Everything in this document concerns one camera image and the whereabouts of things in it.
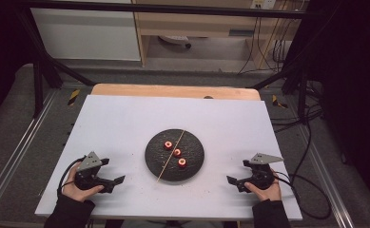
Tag white cabinet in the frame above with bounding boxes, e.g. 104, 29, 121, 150
29, 7, 142, 62

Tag black metal crossbar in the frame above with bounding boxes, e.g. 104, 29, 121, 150
16, 0, 315, 19

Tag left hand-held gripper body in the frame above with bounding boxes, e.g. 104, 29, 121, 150
74, 151, 110, 191

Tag bundle of black floor cables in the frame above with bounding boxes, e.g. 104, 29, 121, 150
269, 80, 325, 134

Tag black metal stand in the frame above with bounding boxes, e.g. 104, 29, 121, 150
15, 9, 96, 119
251, 55, 310, 125

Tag wooden desk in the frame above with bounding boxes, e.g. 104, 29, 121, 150
131, 0, 302, 68

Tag white power strip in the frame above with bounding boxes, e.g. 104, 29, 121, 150
158, 34, 192, 49

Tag left hand-held gripper cable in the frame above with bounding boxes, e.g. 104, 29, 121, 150
56, 156, 88, 198

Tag aluminium floor rail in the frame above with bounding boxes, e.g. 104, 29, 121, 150
295, 124, 356, 228
0, 90, 59, 217

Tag person's legs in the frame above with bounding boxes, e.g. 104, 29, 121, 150
120, 219, 225, 228

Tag hand-held gripper cable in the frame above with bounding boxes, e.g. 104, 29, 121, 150
56, 156, 88, 198
272, 120, 333, 220

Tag yellow black tape strip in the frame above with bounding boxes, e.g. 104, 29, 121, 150
67, 88, 81, 106
271, 94, 289, 109

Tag right hand-held gripper cable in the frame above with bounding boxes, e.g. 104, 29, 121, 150
272, 120, 333, 220

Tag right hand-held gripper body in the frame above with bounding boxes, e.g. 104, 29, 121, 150
244, 152, 284, 191

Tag hanging black desk cables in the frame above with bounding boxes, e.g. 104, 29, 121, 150
237, 15, 298, 76

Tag thin bamboo skewer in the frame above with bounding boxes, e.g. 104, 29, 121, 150
156, 128, 186, 183

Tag person's right hand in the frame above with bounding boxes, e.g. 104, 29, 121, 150
243, 168, 282, 202

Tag black curtain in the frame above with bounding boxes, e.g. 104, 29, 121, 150
0, 0, 36, 131
283, 0, 370, 205

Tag black round plate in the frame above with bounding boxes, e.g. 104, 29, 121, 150
144, 128, 205, 182

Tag person's left hand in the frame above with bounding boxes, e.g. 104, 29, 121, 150
61, 163, 106, 203

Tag white wall outlet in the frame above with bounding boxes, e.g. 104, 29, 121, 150
250, 0, 277, 10

